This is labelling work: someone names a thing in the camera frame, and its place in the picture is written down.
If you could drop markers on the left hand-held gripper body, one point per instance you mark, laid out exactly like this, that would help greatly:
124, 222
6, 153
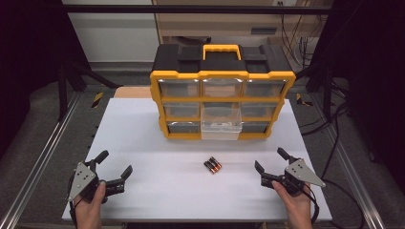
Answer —
83, 179

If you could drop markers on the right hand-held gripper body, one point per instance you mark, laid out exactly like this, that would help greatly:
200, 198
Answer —
301, 176

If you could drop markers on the black orange battery pack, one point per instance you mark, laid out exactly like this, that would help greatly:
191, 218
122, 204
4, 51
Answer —
212, 165

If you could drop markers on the clear plastic drawer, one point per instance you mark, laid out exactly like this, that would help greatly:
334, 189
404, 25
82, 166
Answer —
220, 127

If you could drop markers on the yellow black organizer box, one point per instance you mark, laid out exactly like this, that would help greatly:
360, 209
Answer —
191, 58

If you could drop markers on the person's right hand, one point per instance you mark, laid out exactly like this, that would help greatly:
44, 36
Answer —
299, 205

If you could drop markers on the person's left hand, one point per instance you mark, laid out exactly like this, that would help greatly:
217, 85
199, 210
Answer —
90, 208

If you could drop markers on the black yellow striped tape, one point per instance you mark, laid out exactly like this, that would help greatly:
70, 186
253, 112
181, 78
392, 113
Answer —
302, 100
97, 99

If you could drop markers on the wooden board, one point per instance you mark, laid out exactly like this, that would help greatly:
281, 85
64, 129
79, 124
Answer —
132, 92

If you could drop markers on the black metal stand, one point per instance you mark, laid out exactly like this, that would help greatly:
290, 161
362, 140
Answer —
326, 86
63, 92

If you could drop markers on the set of transparent organizer bins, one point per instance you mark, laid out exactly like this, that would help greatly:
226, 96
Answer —
181, 88

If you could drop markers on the black curtain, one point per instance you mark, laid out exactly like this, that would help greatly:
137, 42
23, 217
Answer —
28, 63
372, 79

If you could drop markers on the wooden cabinet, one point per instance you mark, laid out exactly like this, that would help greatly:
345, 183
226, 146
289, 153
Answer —
223, 25

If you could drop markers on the black metal crossbar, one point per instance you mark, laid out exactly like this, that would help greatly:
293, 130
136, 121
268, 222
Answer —
191, 9

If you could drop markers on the aluminium frame rail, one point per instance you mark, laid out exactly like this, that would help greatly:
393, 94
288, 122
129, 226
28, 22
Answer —
38, 152
350, 165

